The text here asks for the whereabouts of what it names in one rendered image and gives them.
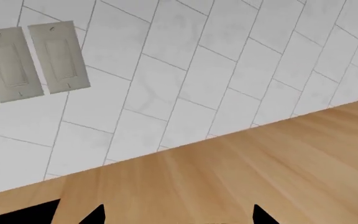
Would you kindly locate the beige wall switch plate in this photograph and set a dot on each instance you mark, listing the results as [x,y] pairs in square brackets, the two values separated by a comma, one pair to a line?
[59,57]
[9,65]

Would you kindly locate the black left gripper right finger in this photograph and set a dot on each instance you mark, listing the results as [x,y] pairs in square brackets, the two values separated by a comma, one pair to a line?
[262,217]

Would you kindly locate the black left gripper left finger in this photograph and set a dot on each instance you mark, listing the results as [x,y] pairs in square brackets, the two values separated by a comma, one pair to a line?
[95,217]

